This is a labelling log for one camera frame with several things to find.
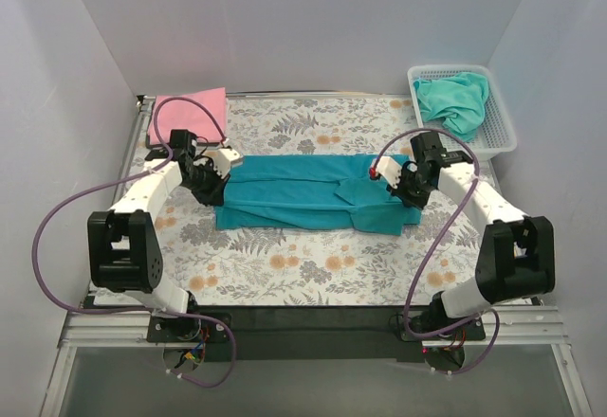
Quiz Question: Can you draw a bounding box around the light green t shirt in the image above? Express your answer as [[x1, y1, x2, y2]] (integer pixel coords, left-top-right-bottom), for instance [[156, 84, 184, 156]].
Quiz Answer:
[[414, 72, 489, 142]]

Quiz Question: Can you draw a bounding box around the floral table mat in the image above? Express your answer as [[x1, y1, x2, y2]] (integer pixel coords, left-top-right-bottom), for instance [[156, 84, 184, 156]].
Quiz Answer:
[[156, 96, 480, 305]]

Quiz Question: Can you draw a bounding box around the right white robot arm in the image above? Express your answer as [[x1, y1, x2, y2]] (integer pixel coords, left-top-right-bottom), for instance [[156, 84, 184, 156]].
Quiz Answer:
[[373, 129, 556, 339]]

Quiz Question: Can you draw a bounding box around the pink folded t shirt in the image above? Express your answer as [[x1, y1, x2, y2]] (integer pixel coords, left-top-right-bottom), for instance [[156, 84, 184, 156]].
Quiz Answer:
[[157, 87, 228, 143]]

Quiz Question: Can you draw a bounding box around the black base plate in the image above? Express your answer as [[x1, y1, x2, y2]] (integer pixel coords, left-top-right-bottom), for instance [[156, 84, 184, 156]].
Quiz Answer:
[[146, 305, 487, 364]]

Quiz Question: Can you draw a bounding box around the aluminium frame rail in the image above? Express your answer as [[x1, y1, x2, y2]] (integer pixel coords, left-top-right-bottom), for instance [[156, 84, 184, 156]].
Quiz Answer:
[[60, 305, 570, 347]]

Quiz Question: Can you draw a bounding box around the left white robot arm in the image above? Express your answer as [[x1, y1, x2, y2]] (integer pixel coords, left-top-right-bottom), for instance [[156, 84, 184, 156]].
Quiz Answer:
[[87, 130, 243, 341]]

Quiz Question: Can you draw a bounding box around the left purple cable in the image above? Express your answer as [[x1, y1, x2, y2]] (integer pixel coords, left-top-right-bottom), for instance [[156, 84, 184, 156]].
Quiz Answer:
[[31, 96, 238, 388]]

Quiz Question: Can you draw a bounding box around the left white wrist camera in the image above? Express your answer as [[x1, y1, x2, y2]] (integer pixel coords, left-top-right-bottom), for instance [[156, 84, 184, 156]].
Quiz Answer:
[[210, 147, 244, 177]]

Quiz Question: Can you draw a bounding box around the teal blue t shirt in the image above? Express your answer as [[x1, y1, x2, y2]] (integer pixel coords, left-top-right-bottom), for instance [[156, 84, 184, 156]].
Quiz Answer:
[[214, 154, 421, 236]]

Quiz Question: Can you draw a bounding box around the white plastic basket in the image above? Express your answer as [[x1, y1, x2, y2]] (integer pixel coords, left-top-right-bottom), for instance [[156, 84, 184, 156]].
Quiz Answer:
[[407, 63, 517, 161]]

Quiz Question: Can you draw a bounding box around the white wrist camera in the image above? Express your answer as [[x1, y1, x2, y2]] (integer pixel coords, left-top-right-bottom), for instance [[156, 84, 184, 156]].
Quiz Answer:
[[369, 156, 402, 189], [210, 147, 244, 177]]

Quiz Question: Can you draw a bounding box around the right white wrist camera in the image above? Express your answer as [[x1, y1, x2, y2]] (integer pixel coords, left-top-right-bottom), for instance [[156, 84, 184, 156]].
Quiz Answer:
[[369, 156, 402, 189]]

